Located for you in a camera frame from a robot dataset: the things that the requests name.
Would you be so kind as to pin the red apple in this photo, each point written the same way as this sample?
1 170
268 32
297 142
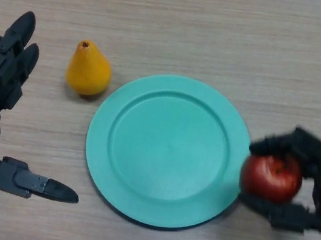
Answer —
271 178

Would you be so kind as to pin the green round plate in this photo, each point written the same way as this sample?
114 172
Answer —
167 153

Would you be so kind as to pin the yellow pear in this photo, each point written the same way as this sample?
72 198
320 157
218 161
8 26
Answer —
87 74

